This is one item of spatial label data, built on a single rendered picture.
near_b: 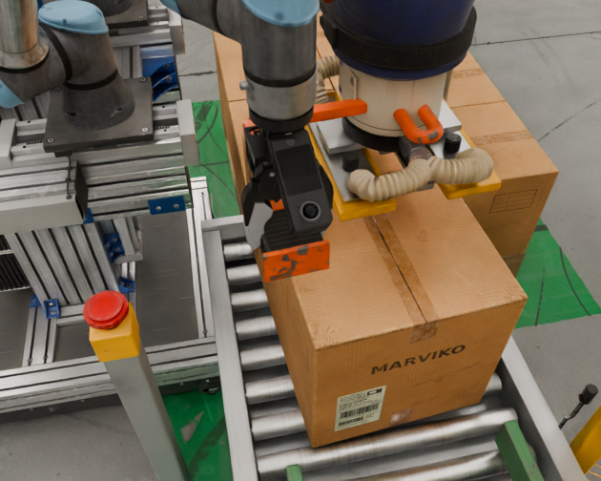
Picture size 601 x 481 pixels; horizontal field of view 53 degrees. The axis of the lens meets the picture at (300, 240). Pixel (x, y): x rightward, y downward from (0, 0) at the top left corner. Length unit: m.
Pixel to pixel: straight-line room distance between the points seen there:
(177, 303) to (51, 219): 0.77
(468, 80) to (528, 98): 1.03
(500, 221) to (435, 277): 1.04
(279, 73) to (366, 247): 0.62
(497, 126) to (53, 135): 1.47
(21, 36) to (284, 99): 0.63
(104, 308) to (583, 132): 2.70
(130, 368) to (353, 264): 0.44
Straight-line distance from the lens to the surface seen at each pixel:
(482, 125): 2.21
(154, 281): 2.10
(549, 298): 2.44
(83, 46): 1.26
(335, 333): 1.03
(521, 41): 3.93
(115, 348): 1.04
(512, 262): 2.37
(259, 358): 1.48
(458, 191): 1.04
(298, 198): 0.64
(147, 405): 1.21
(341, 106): 0.99
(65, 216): 1.36
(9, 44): 1.16
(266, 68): 0.60
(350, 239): 1.17
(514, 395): 1.48
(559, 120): 3.32
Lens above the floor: 1.81
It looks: 48 degrees down
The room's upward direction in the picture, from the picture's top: straight up
